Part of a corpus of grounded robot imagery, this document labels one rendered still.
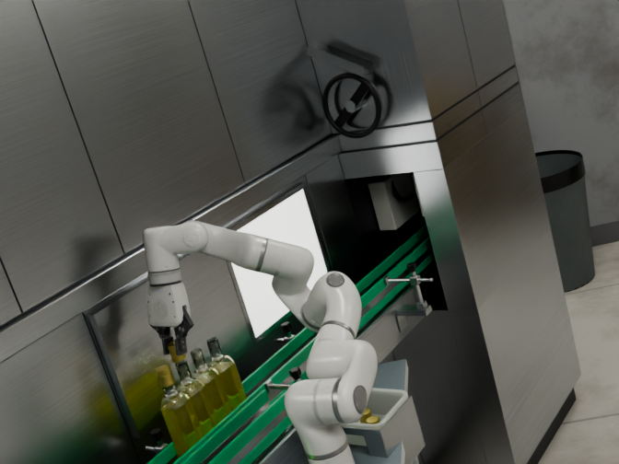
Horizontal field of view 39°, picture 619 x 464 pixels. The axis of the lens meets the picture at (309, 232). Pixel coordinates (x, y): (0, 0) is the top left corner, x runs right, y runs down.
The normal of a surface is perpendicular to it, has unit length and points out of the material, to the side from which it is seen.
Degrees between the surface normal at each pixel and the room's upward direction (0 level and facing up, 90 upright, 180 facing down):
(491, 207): 90
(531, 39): 90
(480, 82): 90
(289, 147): 90
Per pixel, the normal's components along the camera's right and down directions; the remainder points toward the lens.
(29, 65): 0.79, -0.05
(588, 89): -0.12, 0.33
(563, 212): 0.22, 0.30
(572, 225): 0.42, 0.23
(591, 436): -0.27, -0.92
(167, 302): -0.51, 0.11
